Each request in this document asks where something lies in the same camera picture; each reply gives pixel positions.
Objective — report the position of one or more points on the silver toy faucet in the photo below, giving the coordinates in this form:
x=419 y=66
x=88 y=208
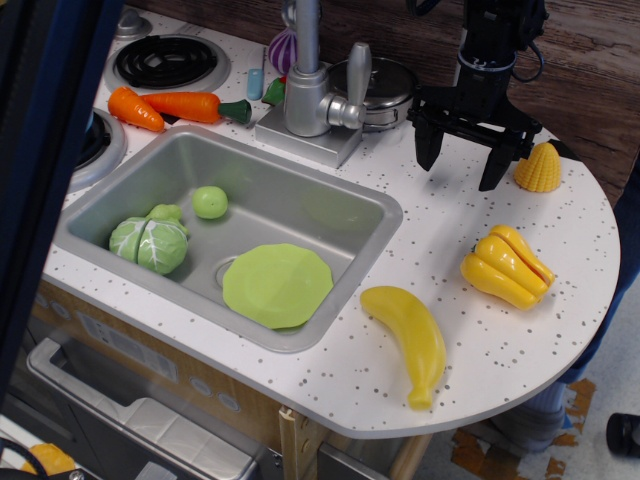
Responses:
x=313 y=121

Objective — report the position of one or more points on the green toy plate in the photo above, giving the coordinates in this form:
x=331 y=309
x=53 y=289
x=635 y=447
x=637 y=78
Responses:
x=279 y=286

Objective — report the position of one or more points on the grey stove knob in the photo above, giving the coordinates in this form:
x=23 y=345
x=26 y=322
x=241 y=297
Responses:
x=131 y=26

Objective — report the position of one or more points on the grey toy sink basin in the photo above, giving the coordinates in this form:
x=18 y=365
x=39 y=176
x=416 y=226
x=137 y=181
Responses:
x=271 y=200

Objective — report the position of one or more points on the black stove burner rear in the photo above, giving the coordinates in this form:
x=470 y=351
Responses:
x=167 y=63

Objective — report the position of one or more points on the black stove burner front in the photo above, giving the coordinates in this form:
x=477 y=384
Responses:
x=104 y=148

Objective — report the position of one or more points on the long orange toy carrot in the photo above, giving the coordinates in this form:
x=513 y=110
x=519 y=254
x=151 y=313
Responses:
x=203 y=107

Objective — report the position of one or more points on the short orange toy carrot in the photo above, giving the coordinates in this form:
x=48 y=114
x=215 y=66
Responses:
x=129 y=107

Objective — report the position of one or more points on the black stove burner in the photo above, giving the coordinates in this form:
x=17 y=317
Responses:
x=104 y=148
x=167 y=63

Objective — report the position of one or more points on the silver toy pot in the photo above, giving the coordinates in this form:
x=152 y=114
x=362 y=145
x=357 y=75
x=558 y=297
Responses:
x=384 y=102

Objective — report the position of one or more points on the yellow toy banana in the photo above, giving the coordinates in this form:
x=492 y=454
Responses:
x=418 y=335

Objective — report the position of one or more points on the purple toy onion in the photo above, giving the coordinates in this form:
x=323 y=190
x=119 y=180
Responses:
x=283 y=51

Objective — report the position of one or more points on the small green toy ball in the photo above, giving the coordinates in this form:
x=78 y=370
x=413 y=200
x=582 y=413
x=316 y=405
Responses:
x=209 y=202

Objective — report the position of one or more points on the red green toy pepper piece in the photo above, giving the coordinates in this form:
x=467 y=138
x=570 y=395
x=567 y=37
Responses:
x=275 y=92

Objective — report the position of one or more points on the yellow toy corn piece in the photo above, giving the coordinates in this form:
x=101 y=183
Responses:
x=541 y=171

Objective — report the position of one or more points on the green toy cabbage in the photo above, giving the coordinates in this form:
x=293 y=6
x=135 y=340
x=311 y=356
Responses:
x=157 y=242

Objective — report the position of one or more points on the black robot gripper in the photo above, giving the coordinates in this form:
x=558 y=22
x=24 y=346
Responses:
x=478 y=98

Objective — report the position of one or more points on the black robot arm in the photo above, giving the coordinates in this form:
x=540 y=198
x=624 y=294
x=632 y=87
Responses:
x=496 y=31

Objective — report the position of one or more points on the yellow toy bell pepper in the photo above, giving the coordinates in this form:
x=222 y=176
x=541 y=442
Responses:
x=502 y=264

